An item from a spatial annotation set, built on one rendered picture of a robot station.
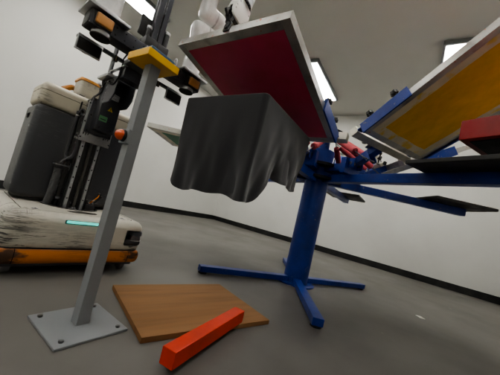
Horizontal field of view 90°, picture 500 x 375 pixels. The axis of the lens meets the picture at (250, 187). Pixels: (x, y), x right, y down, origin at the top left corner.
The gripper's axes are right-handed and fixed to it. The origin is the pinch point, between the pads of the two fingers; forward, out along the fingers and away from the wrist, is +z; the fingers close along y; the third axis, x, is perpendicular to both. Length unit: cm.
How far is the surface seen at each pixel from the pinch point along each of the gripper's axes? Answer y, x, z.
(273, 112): -18.0, 22.5, 26.9
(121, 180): 6, -10, 73
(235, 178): -19, 16, 56
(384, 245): -475, 37, -25
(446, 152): -152, 87, -38
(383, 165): -159, 47, -27
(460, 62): -59, 81, -31
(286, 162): -43, 21, 36
